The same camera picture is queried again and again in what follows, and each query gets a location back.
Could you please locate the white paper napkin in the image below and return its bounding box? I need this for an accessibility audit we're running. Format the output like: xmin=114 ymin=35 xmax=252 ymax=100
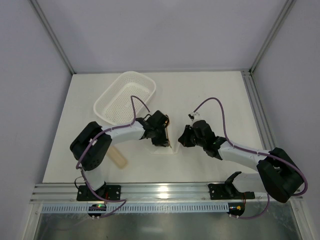
xmin=145 ymin=118 xmax=184 ymax=155

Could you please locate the gold ornate spoon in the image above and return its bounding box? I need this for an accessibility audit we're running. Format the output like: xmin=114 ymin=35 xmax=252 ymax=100
xmin=165 ymin=114 xmax=172 ymax=148

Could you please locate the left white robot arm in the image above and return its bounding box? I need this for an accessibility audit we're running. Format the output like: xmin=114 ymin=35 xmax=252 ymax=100
xmin=69 ymin=110 xmax=170 ymax=203

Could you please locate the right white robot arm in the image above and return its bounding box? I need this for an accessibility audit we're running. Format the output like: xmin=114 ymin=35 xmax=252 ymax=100
xmin=178 ymin=120 xmax=304 ymax=203

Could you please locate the white perforated plastic basket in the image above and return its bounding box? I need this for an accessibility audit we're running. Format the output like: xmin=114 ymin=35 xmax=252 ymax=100
xmin=93 ymin=71 xmax=156 ymax=125

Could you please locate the beige wooden cutlery tray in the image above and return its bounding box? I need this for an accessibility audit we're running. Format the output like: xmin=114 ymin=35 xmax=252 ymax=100
xmin=107 ymin=146 xmax=128 ymax=170

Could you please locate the right black controller board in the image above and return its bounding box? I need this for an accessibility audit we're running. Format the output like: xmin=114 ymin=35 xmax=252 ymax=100
xmin=227 ymin=204 xmax=245 ymax=219

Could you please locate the black controller board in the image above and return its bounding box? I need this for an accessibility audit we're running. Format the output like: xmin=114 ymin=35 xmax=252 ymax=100
xmin=227 ymin=204 xmax=245 ymax=219
xmin=88 ymin=203 xmax=107 ymax=220

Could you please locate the left black controller board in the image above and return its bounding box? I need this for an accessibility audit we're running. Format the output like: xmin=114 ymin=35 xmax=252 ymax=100
xmin=88 ymin=203 xmax=107 ymax=220

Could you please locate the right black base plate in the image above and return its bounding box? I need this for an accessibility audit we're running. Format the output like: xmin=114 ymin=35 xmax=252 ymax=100
xmin=208 ymin=183 xmax=255 ymax=200

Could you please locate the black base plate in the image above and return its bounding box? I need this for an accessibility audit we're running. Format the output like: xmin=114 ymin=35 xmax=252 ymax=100
xmin=208 ymin=183 xmax=255 ymax=200
xmin=76 ymin=184 xmax=122 ymax=202

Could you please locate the right side aluminium rail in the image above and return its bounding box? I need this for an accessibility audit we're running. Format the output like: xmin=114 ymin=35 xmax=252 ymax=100
xmin=241 ymin=71 xmax=276 ymax=150

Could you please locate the aluminium rail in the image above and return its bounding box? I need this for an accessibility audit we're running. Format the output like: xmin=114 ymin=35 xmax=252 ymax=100
xmin=30 ymin=182 xmax=267 ymax=204
xmin=241 ymin=71 xmax=276 ymax=150

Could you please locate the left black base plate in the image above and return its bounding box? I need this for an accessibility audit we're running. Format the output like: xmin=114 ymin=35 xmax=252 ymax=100
xmin=76 ymin=184 xmax=122 ymax=202

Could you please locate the slotted grey cable duct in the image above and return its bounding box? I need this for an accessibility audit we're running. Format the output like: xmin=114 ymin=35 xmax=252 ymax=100
xmin=40 ymin=202 xmax=229 ymax=214

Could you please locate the aluminium front rail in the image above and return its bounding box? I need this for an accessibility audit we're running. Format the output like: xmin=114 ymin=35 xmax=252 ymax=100
xmin=30 ymin=182 xmax=267 ymax=204

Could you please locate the right aluminium corner post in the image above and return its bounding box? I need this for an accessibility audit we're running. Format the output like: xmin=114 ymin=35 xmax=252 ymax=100
xmin=249 ymin=0 xmax=296 ymax=75

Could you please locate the aluminium corner post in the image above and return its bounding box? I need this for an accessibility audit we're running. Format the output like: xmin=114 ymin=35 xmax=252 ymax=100
xmin=28 ymin=0 xmax=76 ymax=75
xmin=249 ymin=0 xmax=296 ymax=75

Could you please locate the left aluminium corner post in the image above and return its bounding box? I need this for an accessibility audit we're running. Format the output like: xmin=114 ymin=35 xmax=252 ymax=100
xmin=28 ymin=0 xmax=76 ymax=75

